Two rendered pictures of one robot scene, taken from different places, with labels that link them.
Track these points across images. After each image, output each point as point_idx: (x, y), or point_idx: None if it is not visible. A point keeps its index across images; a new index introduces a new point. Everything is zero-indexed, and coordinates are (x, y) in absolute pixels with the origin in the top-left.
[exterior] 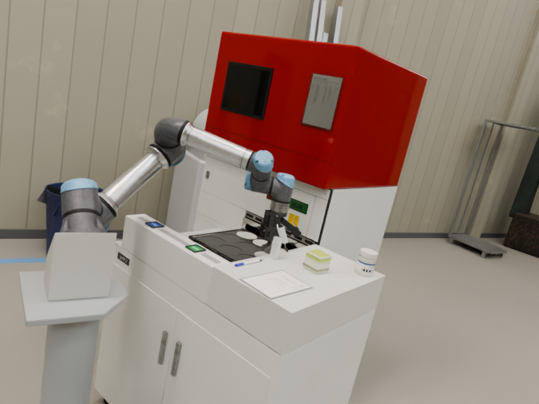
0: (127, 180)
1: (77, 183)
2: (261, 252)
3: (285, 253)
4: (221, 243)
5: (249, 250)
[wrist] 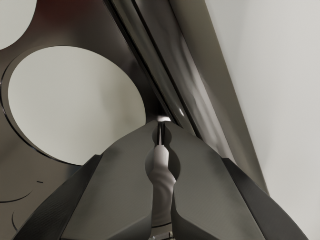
0: None
1: None
2: (24, 118)
3: (313, 142)
4: (5, 237)
5: (33, 171)
